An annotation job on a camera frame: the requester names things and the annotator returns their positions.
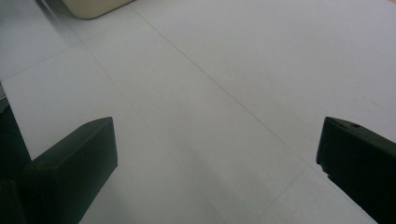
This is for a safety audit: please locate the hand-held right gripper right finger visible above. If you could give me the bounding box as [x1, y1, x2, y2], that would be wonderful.
[315, 116, 396, 224]

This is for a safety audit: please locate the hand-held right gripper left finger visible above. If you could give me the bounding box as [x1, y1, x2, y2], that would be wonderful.
[21, 116, 119, 224]

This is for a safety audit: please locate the beige plastic basket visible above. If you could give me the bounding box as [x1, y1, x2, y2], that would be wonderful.
[60, 0, 135, 21]

